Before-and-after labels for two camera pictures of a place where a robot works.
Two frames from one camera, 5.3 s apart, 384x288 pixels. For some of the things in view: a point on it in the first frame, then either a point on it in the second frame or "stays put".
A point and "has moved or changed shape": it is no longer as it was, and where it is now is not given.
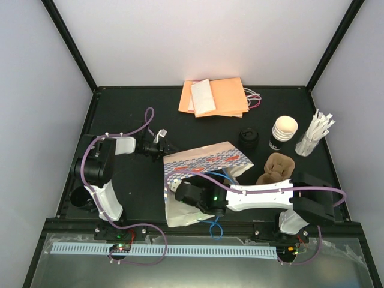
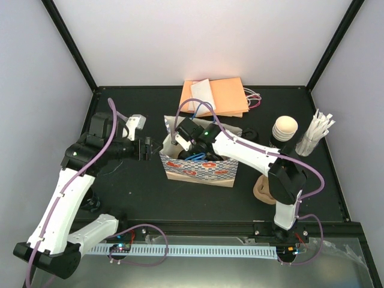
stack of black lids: x=249 y=138 stays put
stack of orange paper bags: x=223 y=98 stays put
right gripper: x=203 y=180 -> x=183 y=155
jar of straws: x=318 y=128 stays put
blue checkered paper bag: x=222 y=161 has moved or changed shape
